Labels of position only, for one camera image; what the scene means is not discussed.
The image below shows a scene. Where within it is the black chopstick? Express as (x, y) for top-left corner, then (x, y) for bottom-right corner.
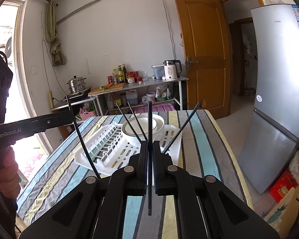
(115, 103), (141, 143)
(147, 101), (153, 216)
(66, 95), (101, 179)
(162, 103), (200, 154)
(127, 101), (148, 142)

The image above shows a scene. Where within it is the metal kitchen shelf table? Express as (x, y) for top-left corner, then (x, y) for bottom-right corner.
(88, 76), (189, 116)

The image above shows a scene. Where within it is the person's left hand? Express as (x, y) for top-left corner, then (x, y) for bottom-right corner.
(0, 147), (20, 200)

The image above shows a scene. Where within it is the white bowl with dark rim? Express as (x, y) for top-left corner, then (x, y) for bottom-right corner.
(121, 113), (165, 141)

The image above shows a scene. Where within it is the striped tablecloth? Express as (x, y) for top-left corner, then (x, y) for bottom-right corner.
(17, 110), (252, 238)

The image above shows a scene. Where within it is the purple plastic crate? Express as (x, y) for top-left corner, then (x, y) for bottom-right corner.
(134, 103), (175, 114)

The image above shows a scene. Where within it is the pink plastic basket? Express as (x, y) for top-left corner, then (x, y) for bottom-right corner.
(79, 108), (97, 121)

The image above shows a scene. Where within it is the white plastic jug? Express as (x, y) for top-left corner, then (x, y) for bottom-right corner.
(126, 90), (139, 105)

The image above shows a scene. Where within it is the stainless steel steamer pot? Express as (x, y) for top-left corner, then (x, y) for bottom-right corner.
(67, 75), (86, 94)

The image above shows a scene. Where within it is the wooden cutting board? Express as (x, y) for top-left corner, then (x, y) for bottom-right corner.
(89, 83), (126, 96)

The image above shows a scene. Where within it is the induction cooker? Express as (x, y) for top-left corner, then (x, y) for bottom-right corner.
(68, 87), (91, 101)

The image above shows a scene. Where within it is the green glass bottle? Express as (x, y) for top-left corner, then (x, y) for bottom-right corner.
(118, 65), (125, 83)

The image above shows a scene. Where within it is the grey blue storage container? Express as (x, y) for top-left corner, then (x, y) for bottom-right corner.
(152, 64), (165, 79)

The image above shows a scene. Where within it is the dark soy sauce bottle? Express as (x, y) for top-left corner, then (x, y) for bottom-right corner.
(122, 64), (128, 83)

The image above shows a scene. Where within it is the white electric kettle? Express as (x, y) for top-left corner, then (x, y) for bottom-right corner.
(164, 59), (182, 80)

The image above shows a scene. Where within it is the red gift box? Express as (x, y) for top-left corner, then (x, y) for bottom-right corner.
(269, 169), (298, 203)

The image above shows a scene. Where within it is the wooden door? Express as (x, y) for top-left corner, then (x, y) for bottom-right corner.
(175, 0), (232, 119)

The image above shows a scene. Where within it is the pineapple print bag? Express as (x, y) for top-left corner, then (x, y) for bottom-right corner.
(264, 188), (299, 238)

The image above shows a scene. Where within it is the green curtain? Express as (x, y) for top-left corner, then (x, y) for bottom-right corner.
(45, 1), (66, 66)

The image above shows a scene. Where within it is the silver refrigerator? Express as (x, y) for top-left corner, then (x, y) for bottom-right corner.
(238, 4), (299, 194)

